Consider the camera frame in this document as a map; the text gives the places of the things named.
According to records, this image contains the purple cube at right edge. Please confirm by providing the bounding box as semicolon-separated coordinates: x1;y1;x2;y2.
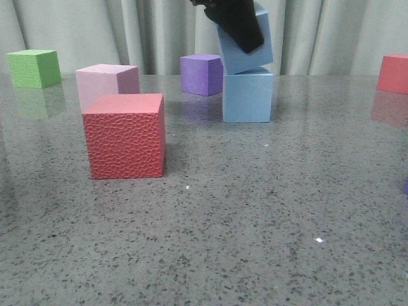
404;178;408;195

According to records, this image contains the red textured foam cube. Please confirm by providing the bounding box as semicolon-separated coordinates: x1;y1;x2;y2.
82;93;166;179

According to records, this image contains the grey-green curtain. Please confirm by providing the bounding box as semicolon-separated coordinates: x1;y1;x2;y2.
1;1;407;75

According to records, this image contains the red foam cube far right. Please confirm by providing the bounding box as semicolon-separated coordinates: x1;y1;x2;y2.
377;53;408;94

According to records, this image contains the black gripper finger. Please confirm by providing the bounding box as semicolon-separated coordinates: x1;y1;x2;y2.
190;0;265;54

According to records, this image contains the light blue foam cube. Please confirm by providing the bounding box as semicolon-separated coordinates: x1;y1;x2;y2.
216;2;273;75
222;67;273;122

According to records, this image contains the green foam cube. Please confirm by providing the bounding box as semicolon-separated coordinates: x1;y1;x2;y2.
6;50;62;88

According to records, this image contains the pink foam cube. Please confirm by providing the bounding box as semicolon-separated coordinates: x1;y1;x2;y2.
76;64;140;112

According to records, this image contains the purple foam cube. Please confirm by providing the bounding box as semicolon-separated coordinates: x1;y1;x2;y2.
180;54;223;96

